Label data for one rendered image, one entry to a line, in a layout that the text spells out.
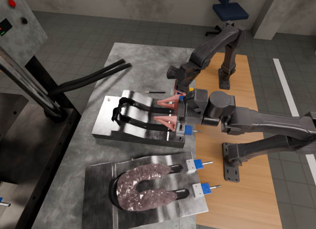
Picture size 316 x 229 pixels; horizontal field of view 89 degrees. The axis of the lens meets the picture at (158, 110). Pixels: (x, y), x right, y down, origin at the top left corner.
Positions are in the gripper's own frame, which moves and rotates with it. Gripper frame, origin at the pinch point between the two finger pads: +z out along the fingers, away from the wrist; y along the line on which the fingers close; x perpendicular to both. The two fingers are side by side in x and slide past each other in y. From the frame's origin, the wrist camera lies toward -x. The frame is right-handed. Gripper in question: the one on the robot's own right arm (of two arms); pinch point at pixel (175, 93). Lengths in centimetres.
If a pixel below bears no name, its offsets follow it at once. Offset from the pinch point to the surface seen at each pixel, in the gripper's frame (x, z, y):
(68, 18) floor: -165, 157, -249
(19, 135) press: -73, 53, 27
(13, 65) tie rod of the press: -71, 5, 16
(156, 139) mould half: -3.3, 11.0, 25.7
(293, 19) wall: 193, -30, -243
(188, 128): 10.1, 1.6, 18.5
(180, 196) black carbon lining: 11, 10, 49
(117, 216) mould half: -12, 19, 60
